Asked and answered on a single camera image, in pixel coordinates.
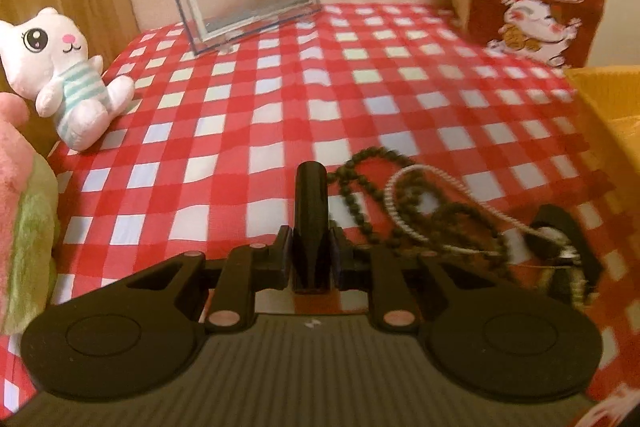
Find red white checkered tablecloth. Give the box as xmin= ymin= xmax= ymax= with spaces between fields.
xmin=1 ymin=5 xmax=639 ymax=426

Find pink green plush toy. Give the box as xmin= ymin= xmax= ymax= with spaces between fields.
xmin=0 ymin=92 xmax=60 ymax=335

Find white cat plush toy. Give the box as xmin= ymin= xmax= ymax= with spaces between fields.
xmin=1 ymin=6 xmax=134 ymax=152

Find yellow plastic tray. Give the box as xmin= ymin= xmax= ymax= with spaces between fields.
xmin=565 ymin=65 xmax=639 ymax=212

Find dark wooden bead necklace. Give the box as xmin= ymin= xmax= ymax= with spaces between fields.
xmin=326 ymin=146 xmax=522 ymax=281

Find white pearl necklace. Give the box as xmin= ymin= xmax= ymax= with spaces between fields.
xmin=384 ymin=163 xmax=589 ymax=308

